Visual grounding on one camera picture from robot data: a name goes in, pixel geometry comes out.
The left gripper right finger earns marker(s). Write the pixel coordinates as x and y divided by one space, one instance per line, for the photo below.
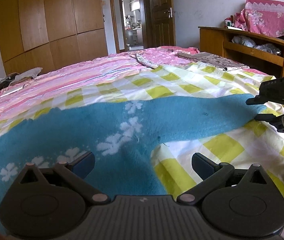
214 176

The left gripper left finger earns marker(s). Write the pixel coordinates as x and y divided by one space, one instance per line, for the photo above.
74 173

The blue fuzzy flower sweater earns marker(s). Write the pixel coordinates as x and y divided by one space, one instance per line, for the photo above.
121 143

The wooden side cabinet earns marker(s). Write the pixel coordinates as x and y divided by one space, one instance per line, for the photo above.
218 41

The yellow white checkered bedsheet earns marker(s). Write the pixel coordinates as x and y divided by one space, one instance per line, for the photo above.
165 154

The pink floral covered bundle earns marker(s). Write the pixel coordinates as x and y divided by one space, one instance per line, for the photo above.
265 17

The brown patterned folded cloth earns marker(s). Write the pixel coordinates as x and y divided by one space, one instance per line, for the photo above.
214 60

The pink striped quilt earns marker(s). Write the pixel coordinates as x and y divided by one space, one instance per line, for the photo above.
82 72

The white grey cloth on nightstand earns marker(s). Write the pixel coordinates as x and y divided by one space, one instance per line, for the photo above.
29 74

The dark brown wooden door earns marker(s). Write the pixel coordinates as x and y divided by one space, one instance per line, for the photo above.
161 22

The wooden wardrobe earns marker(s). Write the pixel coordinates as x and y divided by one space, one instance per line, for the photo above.
50 34

